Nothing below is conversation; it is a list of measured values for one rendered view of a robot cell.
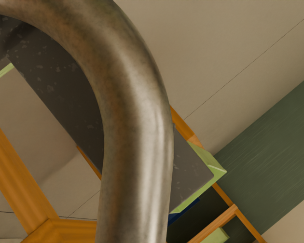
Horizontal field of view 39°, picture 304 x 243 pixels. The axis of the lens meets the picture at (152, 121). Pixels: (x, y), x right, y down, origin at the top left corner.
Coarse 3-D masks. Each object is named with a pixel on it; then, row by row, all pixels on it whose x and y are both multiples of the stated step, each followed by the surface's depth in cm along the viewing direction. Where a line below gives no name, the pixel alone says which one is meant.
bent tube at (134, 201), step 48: (0, 0) 18; (48, 0) 17; (96, 0) 17; (96, 48) 17; (144, 48) 18; (96, 96) 18; (144, 96) 17; (144, 144) 17; (144, 192) 17; (96, 240) 18; (144, 240) 17
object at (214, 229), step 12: (192, 204) 594; (228, 204) 538; (168, 216) 557; (228, 216) 535; (240, 216) 531; (216, 228) 534; (252, 228) 524; (192, 240) 533; (204, 240) 538; (216, 240) 535; (264, 240) 517
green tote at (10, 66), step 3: (6, 66) 36; (9, 66) 36; (12, 66) 37; (3, 69) 36; (6, 69) 36; (9, 69) 37; (0, 72) 36; (3, 72) 36; (6, 72) 37; (0, 75) 36
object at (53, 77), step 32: (0, 32) 22; (32, 32) 22; (0, 64) 23; (32, 64) 22; (64, 64) 22; (64, 96) 22; (64, 128) 22; (96, 128) 22; (96, 160) 22; (192, 160) 22; (192, 192) 22
